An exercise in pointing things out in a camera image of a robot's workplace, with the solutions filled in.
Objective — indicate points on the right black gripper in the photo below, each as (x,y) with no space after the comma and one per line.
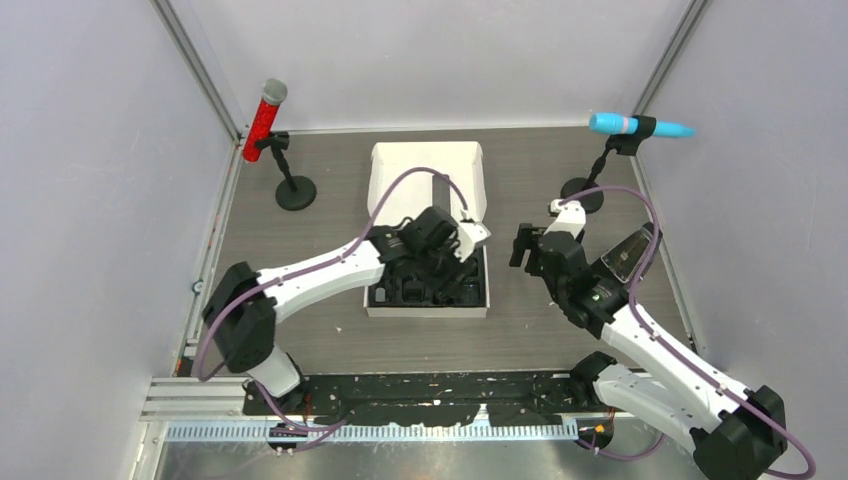
(527,240)

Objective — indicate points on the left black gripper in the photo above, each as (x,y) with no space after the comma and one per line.
(450,283)

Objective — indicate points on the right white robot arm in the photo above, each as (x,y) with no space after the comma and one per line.
(729,429)

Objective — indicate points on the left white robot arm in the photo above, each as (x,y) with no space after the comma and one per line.
(245,308)

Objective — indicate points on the right black microphone stand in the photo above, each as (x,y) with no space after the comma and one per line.
(625,145)

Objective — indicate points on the black microphone stand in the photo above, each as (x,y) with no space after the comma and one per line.
(294,192)
(625,145)

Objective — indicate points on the blue microphone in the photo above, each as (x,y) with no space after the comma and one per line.
(615,124)

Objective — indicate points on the left black microphone stand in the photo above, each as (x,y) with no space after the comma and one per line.
(294,192)

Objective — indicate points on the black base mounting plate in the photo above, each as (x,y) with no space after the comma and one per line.
(508,398)

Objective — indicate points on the red glitter microphone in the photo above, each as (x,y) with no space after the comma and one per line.
(274,93)

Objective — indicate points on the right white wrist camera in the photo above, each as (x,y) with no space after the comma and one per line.
(568,216)

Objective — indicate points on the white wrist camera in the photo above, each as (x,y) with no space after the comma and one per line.
(471,235)
(568,216)

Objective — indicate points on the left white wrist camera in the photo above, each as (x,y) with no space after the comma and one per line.
(471,235)

